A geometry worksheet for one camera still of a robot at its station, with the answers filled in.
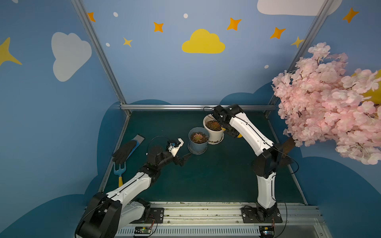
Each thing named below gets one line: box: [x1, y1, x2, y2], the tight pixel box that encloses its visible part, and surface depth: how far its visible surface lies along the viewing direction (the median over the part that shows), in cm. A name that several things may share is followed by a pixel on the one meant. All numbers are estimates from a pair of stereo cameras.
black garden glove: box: [111, 140, 137, 171], surface depth 95 cm
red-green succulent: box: [192, 133, 203, 142], surface depth 98 cm
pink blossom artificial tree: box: [271, 42, 381, 166], surface depth 60 cm
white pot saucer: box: [207, 134, 225, 145], surface depth 106 cm
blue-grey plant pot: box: [187, 126, 210, 155], surface depth 98 cm
